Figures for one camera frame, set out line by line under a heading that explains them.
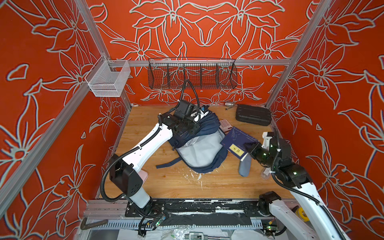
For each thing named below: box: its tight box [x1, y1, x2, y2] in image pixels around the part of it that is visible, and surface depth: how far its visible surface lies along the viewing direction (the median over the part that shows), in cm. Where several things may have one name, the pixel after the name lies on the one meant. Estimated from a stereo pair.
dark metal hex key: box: [80, 217, 109, 230], surface depth 71 cm
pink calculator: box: [219, 119, 233, 134], surface depth 109 cm
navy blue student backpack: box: [156, 112, 228, 174], surface depth 87 cm
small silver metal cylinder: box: [225, 101, 237, 111], surface depth 120 cm
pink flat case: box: [137, 169, 149, 186], surface depth 84 cm
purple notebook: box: [220, 126, 260, 162], surface depth 76 cm
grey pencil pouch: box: [239, 154, 252, 177], surface depth 86 cm
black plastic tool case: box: [235, 105, 272, 126], surface depth 108 cm
